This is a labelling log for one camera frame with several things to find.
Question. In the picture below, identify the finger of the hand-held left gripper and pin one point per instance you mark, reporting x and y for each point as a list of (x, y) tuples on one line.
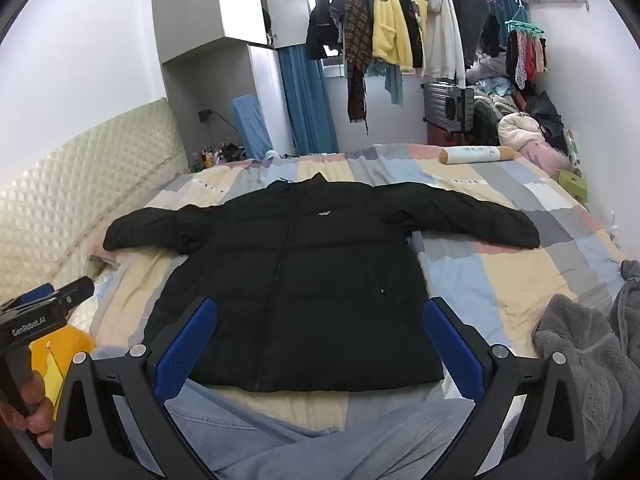
[(75, 291), (35, 292)]

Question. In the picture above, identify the white sweatshirt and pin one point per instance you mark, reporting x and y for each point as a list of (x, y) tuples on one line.
[(442, 40)]

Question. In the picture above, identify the silver suitcase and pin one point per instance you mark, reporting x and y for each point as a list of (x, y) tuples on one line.
[(442, 105)]

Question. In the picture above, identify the blue padded panel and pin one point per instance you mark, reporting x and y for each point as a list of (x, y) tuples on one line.
[(250, 125)]

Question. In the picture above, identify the grey fleece jacket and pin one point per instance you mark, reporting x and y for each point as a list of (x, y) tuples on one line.
[(585, 360)]

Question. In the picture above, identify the black hanging garment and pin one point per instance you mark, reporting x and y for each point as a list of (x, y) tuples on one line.
[(412, 35)]

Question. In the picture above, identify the black puffer jacket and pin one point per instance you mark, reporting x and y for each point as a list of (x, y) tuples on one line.
[(300, 285)]

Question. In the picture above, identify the cream quilted headboard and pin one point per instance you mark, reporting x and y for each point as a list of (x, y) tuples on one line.
[(75, 185)]

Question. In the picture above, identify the white bottle on bed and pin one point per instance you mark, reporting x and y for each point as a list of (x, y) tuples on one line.
[(475, 155)]

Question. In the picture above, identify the teal clip hanger with socks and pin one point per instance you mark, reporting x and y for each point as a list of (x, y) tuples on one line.
[(525, 55)]

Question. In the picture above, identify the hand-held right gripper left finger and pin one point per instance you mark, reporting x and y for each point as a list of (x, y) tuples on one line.
[(185, 350)]

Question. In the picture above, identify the green stool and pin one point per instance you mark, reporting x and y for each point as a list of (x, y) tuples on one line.
[(572, 185)]

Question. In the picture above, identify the red suitcase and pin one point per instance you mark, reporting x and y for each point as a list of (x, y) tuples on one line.
[(445, 137)]

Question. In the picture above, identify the person's left hand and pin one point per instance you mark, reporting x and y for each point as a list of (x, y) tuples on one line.
[(35, 395)]

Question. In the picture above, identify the teal hanging garment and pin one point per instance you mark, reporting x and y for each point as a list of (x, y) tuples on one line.
[(392, 85)]

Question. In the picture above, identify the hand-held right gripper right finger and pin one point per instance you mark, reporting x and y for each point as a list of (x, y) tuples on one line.
[(452, 345)]

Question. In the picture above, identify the pile of clothes and bedding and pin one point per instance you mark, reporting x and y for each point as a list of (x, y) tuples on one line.
[(520, 125)]

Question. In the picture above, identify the yellow cartoon pillow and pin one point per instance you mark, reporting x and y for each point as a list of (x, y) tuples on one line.
[(55, 355)]

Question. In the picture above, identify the brown houndstooth coat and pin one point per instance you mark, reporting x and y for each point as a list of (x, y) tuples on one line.
[(357, 45)]

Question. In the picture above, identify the bedside clutter of bottles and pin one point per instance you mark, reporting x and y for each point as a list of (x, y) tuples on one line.
[(215, 155)]

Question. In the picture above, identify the black hanging jacket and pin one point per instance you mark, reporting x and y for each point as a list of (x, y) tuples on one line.
[(322, 20)]

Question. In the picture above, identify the person's legs in jeans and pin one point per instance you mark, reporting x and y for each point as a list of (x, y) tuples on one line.
[(300, 450)]

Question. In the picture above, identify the grey wardrobe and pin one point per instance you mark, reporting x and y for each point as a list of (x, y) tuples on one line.
[(200, 10)]

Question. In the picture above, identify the dark grey hanging coat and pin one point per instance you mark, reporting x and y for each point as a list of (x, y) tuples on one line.
[(470, 10)]

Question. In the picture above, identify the blue curtain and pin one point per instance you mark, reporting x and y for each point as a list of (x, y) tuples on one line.
[(310, 110)]

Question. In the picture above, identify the pastel patchwork quilt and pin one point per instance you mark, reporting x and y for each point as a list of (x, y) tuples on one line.
[(500, 280)]

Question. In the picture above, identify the yellow hooded jacket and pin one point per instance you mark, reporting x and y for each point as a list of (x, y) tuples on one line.
[(390, 30)]

